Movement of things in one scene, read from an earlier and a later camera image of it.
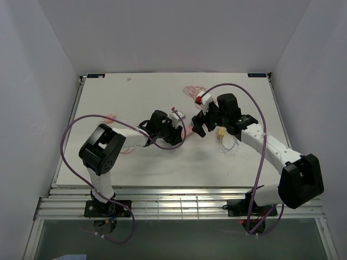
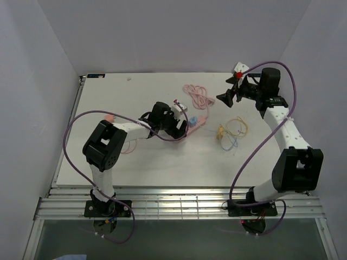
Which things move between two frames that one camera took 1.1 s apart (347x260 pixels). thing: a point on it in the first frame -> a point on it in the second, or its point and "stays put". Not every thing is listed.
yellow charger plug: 220,132 stays put
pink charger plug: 109,121 stays put
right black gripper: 199,119 -> 226,97
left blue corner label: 95,75 stays put
